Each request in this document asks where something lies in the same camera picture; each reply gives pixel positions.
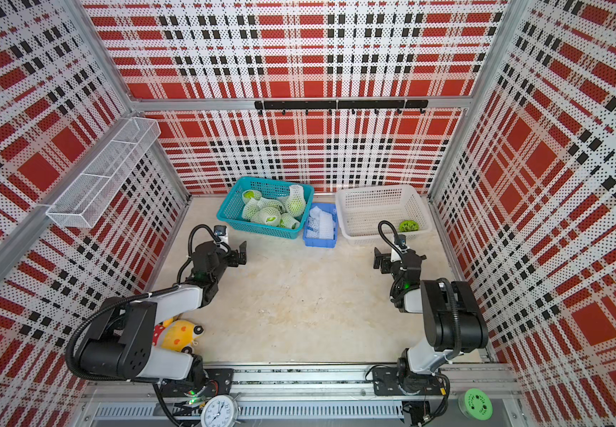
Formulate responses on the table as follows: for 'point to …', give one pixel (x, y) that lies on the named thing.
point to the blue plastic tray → (327, 244)
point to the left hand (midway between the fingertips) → (235, 241)
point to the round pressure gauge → (220, 411)
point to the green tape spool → (474, 404)
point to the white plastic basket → (360, 210)
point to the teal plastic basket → (230, 204)
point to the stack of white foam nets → (320, 224)
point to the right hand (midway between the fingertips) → (391, 247)
